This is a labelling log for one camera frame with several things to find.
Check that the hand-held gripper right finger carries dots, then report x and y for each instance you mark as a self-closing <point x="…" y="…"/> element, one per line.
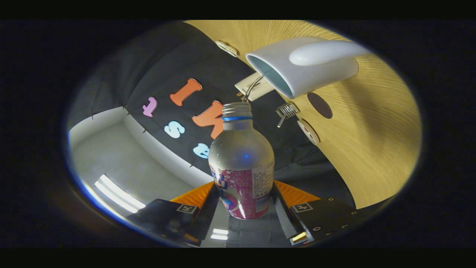
<point x="284" y="219"/>

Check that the white round plate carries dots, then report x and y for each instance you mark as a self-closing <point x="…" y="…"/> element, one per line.
<point x="308" y="131"/>

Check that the dark round coaster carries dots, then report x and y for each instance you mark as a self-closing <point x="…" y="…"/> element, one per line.
<point x="319" y="105"/>

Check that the wooden table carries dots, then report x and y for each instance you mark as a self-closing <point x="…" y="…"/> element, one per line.
<point x="372" y="149"/>

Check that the white divided dish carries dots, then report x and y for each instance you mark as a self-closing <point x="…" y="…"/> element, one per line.
<point x="227" y="48"/>

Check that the white cup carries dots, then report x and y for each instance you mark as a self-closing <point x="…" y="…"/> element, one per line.
<point x="316" y="76"/>

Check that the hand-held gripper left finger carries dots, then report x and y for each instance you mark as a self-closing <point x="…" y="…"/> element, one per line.
<point x="208" y="216"/>

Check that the black backdrop cloth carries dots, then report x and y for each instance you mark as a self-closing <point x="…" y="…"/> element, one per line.
<point x="178" y="56"/>

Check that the silver juice bottle pink label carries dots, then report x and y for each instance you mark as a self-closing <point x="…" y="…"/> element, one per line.
<point x="241" y="160"/>

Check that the white toaster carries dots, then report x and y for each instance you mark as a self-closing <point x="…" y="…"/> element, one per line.
<point x="260" y="91"/>

